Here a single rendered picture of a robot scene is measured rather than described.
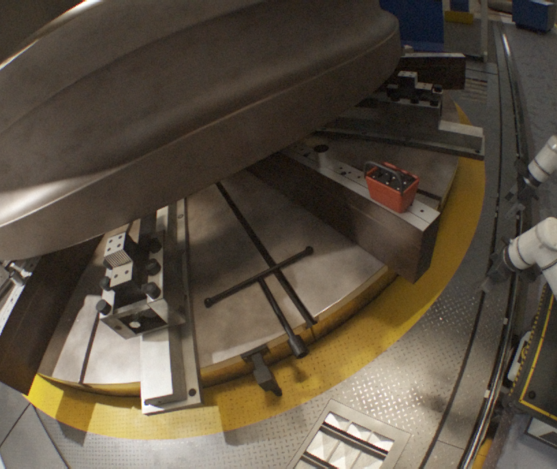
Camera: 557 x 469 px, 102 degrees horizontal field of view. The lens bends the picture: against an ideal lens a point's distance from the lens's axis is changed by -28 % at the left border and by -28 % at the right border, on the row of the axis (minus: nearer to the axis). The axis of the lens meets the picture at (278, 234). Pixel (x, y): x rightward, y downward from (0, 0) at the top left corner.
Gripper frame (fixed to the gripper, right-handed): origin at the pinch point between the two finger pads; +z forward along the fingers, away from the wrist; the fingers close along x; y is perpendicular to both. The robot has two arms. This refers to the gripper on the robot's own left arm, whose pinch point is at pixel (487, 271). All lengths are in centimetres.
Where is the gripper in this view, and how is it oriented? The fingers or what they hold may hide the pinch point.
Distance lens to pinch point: 106.5
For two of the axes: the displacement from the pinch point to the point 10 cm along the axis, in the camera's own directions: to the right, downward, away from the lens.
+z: 0.4, 3.6, 9.3
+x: -7.3, 6.5, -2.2
